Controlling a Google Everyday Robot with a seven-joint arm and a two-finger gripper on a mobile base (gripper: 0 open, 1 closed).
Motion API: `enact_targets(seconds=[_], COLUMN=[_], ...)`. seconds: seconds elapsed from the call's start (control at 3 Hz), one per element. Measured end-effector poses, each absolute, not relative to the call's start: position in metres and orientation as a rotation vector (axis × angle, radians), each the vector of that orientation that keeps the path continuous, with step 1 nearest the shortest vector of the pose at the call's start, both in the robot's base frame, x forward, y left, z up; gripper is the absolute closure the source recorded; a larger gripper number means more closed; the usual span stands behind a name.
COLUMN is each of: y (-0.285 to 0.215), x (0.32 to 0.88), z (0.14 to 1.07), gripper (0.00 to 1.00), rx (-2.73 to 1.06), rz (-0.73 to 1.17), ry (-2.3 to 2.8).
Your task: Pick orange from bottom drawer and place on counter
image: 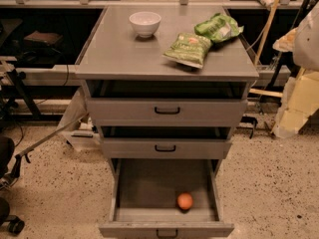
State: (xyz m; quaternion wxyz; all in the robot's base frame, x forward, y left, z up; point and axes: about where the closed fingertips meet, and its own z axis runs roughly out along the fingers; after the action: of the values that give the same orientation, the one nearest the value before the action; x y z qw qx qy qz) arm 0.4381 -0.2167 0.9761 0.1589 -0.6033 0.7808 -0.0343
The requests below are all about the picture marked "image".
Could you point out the grey bottom drawer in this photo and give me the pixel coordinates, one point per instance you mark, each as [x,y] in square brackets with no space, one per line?
[144,203]

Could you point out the green chip bag front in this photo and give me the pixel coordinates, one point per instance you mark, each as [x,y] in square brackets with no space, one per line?
[189,49]

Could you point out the grey top drawer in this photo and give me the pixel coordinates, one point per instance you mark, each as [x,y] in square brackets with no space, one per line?
[118,102]

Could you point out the black office chair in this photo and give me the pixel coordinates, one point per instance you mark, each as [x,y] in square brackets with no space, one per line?
[15,224]

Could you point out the grey metal pole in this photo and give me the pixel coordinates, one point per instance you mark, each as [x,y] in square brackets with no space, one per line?
[49,136]

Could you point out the grey drawer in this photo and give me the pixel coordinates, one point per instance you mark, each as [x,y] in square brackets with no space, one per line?
[144,203]
[181,142]
[118,102]

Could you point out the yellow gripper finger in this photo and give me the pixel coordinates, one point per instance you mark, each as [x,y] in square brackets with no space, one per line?
[286,42]

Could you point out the green chip bag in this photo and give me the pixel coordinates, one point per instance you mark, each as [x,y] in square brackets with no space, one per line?
[189,49]
[219,28]

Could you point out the grey middle drawer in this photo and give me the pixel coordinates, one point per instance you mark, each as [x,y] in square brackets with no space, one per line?
[181,142]

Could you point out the grey drawer cabinet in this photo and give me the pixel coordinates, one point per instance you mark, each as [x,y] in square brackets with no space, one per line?
[116,52]

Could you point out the dark box on shelf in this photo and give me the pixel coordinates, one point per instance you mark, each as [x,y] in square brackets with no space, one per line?
[39,39]

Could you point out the green chip bag rear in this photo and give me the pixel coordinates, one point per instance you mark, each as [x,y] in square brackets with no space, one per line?
[219,28]

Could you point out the wooden easel frame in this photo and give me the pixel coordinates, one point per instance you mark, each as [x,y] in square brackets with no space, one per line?
[264,34]

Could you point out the orange fruit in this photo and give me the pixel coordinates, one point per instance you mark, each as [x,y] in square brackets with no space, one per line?
[184,201]

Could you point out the white ceramic bowl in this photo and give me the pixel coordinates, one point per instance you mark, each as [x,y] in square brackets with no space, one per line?
[145,24]

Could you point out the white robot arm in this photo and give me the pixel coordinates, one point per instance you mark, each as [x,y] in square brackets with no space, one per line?
[303,41]

